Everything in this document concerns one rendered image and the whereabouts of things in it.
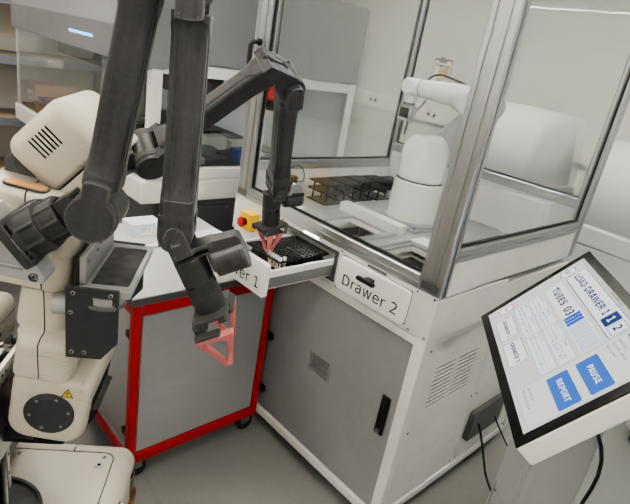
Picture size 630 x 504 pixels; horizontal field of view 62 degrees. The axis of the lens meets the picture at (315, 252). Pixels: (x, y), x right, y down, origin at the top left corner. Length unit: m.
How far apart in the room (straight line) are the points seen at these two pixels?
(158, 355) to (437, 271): 0.95
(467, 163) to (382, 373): 0.73
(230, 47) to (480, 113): 1.32
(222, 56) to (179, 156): 1.58
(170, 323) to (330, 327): 0.55
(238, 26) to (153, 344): 1.39
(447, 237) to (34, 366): 1.05
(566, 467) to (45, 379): 1.11
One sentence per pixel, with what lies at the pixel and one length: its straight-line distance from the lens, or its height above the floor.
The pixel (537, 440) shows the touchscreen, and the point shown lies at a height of 0.99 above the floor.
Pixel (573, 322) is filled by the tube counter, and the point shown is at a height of 1.11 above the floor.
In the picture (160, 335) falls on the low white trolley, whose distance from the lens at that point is 1.80.
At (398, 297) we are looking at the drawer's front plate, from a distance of 1.59.
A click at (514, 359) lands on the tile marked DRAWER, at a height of 1.00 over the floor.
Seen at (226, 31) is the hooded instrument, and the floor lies 1.55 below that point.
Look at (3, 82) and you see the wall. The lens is 5.60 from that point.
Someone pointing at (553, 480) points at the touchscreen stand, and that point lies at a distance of 1.33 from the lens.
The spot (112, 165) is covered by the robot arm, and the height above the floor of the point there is 1.32.
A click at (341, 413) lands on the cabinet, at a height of 0.36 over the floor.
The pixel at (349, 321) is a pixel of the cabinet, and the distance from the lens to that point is 1.80.
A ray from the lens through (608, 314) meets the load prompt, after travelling 1.19.
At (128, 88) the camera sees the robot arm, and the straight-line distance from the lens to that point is 0.86.
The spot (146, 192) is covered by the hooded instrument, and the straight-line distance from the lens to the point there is 2.36.
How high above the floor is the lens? 1.54
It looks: 21 degrees down
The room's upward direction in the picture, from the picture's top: 10 degrees clockwise
